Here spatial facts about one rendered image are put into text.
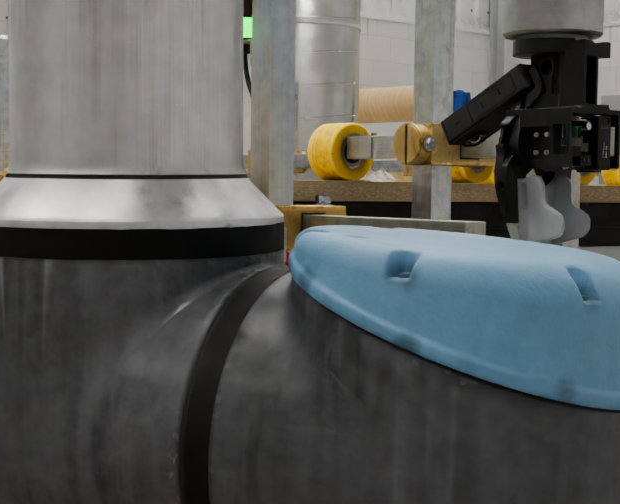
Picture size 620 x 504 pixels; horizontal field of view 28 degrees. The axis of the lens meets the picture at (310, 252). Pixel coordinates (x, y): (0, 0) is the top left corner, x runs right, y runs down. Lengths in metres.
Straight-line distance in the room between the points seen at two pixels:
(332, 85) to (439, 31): 3.89
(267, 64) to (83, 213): 0.86
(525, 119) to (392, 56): 10.47
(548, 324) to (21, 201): 0.24
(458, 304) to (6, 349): 0.21
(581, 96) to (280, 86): 0.39
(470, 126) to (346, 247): 0.73
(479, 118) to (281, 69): 0.29
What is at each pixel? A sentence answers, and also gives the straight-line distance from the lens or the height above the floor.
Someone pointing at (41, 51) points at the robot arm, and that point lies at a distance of 0.57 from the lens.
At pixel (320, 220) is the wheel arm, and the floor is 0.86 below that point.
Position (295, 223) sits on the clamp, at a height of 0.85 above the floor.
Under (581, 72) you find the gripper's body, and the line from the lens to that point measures 1.12.
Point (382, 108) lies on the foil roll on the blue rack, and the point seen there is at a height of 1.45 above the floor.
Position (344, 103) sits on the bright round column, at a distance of 5.47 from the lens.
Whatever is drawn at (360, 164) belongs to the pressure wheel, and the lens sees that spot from 1.74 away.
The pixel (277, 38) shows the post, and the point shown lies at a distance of 1.39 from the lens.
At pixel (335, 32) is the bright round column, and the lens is 5.46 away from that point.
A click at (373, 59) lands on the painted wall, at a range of 11.42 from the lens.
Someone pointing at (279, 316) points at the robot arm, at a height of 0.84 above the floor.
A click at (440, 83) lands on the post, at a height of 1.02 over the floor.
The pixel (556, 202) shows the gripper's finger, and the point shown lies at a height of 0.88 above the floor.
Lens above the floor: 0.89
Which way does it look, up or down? 3 degrees down
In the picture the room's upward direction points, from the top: 1 degrees clockwise
